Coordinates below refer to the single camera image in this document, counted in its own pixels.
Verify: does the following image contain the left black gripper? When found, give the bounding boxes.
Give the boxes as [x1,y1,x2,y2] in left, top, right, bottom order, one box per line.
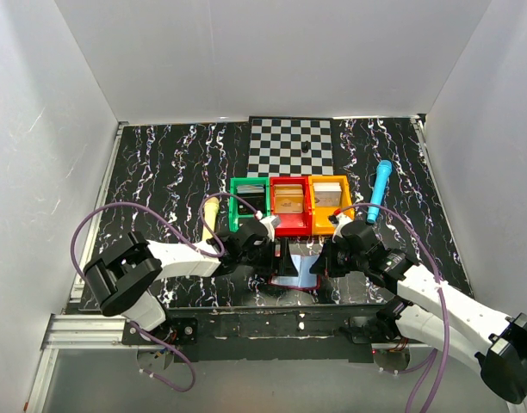
[239,237,298,278]

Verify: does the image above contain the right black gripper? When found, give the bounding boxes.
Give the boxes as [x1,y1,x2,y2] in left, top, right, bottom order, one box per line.
[310,237,367,278]

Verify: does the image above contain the red leather card holder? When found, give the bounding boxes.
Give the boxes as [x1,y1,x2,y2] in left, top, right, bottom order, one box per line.
[269,255,319,291]

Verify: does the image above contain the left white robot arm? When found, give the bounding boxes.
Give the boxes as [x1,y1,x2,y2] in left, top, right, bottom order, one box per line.
[84,215,298,344]

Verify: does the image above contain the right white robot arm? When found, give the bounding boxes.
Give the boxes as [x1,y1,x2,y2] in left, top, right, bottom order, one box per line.
[311,214,527,404]

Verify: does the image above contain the white cards in yellow bin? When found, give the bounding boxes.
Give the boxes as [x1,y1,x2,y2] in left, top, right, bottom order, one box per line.
[313,182,342,207]

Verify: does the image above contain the dark cards in green bin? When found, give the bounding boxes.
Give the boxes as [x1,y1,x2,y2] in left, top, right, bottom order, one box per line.
[236,184,267,213]

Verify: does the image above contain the red plastic bin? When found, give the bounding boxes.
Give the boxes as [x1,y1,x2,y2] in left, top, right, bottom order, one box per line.
[270,176,313,237]

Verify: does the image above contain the yellow plastic bin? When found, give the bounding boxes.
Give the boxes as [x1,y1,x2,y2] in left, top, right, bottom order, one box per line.
[308,176,352,236]

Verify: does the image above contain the green plastic bin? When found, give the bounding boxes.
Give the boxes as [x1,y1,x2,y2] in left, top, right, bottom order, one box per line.
[228,177,271,231]

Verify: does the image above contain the cream toy microphone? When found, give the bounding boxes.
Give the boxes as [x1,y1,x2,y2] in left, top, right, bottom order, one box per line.
[201,197,220,242]

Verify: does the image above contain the blue toy microphone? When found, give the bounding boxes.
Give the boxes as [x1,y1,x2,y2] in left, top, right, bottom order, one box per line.
[367,160,393,225]

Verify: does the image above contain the checkered chessboard mat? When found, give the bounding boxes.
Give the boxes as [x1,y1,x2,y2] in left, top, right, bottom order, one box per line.
[247,117,334,177]

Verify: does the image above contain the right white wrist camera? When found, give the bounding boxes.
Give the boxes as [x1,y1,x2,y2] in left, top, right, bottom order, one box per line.
[328,213,353,237]

